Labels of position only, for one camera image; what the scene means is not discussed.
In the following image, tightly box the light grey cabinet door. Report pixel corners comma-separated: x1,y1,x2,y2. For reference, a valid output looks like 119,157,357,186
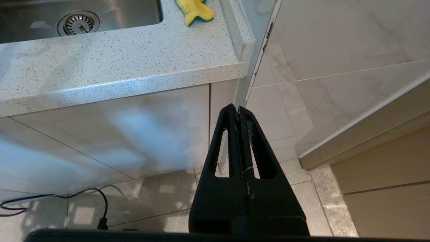
0,117,135,196
10,84,209,180

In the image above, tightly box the yellow and green sponge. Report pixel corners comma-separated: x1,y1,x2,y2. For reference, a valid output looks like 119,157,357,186
175,0,215,27

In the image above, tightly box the thin black power cable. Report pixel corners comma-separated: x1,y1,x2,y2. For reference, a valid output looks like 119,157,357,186
0,188,109,230

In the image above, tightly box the stainless steel sink basin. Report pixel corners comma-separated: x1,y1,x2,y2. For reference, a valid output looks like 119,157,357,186
0,0,164,44

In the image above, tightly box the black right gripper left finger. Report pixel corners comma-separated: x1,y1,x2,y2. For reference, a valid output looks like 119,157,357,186
189,104,251,234

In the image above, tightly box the metal sink drain strainer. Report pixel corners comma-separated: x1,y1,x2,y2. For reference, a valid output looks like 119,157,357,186
56,11,100,37

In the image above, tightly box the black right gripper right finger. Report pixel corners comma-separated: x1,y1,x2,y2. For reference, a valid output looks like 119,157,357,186
239,107,309,235

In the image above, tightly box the beige wooden cabinet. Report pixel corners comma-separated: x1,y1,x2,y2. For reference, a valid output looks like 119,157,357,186
297,71,430,242

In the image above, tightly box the narrow grey cabinet panel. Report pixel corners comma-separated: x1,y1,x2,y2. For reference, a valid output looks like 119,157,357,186
210,79,240,174

